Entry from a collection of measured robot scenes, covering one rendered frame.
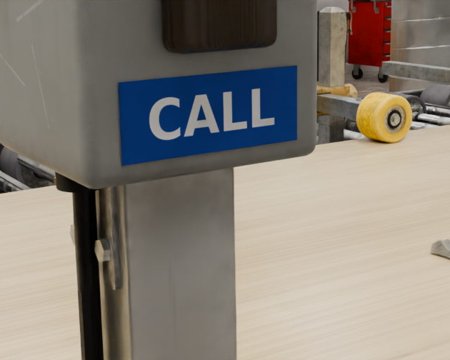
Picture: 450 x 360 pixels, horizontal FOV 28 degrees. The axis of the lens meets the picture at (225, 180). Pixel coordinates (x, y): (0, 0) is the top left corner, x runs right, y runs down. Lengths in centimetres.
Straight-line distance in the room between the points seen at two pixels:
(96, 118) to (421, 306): 64
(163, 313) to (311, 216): 84
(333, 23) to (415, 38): 303
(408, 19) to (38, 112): 449
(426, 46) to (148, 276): 445
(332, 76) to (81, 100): 148
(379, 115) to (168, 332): 125
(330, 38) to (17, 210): 74
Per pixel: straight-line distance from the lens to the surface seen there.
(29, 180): 184
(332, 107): 162
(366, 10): 899
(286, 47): 24
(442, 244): 96
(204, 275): 26
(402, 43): 474
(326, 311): 81
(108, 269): 25
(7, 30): 25
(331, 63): 167
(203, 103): 22
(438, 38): 467
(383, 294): 85
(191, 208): 25
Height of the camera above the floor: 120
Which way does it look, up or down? 14 degrees down
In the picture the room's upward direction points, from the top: 1 degrees counter-clockwise
